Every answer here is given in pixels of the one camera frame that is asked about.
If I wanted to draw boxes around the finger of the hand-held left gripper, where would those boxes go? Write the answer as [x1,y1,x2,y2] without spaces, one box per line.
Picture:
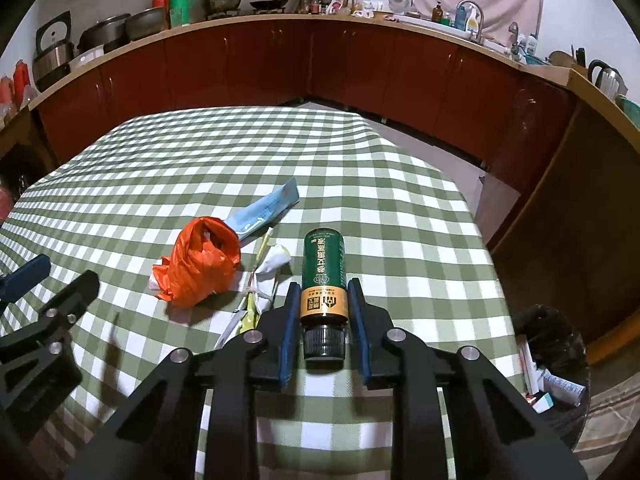
[0,254,51,303]
[0,270,101,441]

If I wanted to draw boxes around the silver black rice cooker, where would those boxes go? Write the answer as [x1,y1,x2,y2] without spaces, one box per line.
[32,10,76,92]

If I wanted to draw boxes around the green thermos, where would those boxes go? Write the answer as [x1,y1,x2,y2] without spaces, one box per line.
[169,0,194,30]

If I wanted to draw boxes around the black cooking pot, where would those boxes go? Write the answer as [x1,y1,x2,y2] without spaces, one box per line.
[77,14,132,54]

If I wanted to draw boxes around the teal plastic basket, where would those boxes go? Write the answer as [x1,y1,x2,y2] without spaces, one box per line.
[615,94,640,122]

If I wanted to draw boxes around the wooden kitchen countertop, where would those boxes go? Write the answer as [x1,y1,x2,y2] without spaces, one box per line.
[27,10,640,161]

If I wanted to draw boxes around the blue plastic wrapper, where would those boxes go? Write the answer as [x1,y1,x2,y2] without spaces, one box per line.
[229,178,300,247]

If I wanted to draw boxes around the white red carton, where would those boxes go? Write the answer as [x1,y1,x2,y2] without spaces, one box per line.
[517,335,539,396]

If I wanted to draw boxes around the dark red lower cabinets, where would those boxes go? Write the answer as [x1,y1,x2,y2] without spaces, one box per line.
[0,17,640,361]

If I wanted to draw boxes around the steel kettle with black handle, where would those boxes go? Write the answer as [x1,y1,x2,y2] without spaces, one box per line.
[587,59,626,99]

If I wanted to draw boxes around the black trash bin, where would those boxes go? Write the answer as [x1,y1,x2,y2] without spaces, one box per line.
[510,305,594,449]

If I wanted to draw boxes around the tall curved faucet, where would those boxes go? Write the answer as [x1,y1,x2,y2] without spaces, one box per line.
[455,0,486,43]

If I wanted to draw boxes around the patterned floor mat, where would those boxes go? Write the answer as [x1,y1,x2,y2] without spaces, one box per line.
[575,379,640,480]

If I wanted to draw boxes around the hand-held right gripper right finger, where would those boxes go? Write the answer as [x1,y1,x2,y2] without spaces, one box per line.
[348,278,588,480]

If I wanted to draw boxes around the green white checkered tablecloth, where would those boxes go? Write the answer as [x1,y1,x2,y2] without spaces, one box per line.
[0,105,518,480]

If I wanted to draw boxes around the green bottle with gold label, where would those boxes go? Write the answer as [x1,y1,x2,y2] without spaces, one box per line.
[300,227,349,361]

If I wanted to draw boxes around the red plastic jug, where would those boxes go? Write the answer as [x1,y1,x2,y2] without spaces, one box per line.
[12,60,30,111]

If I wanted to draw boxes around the white printed packet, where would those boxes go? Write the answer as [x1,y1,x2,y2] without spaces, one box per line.
[542,370,586,407]

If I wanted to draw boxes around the red orange plastic bag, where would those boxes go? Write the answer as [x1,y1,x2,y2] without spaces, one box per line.
[151,216,242,309]

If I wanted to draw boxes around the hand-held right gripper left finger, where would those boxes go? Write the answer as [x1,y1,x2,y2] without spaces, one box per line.
[65,282,301,480]

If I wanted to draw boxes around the white yellow wrapper bundle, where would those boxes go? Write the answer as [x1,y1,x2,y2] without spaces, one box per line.
[215,227,294,353]

